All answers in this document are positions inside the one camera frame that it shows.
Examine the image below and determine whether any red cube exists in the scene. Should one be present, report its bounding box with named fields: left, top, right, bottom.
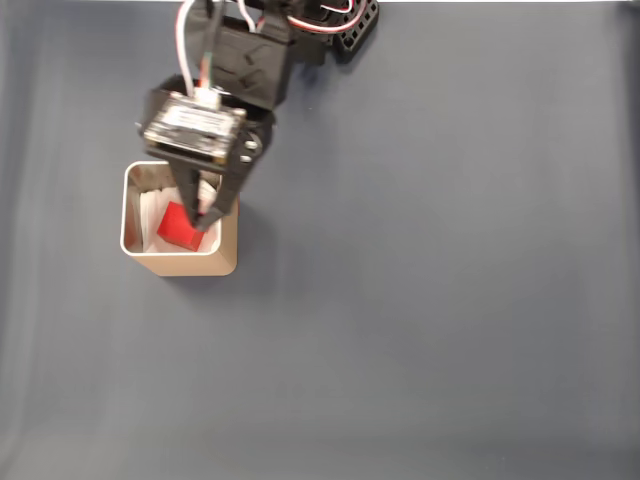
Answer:
left=156, top=200, right=209, bottom=252

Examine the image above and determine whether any tan metal box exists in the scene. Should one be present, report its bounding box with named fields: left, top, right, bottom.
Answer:
left=118, top=159, right=239, bottom=278

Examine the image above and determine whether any white tissue paper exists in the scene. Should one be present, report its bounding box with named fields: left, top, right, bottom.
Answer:
left=138, top=179, right=223, bottom=253

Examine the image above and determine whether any camera circuit board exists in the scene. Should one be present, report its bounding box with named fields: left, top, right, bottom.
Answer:
left=142, top=89, right=248, bottom=167

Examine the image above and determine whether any black camera cable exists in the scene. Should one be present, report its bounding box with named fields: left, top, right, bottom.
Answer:
left=201, top=0, right=225, bottom=95

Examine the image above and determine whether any red white servo cable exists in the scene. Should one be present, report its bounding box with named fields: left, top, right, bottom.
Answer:
left=177, top=0, right=362, bottom=96

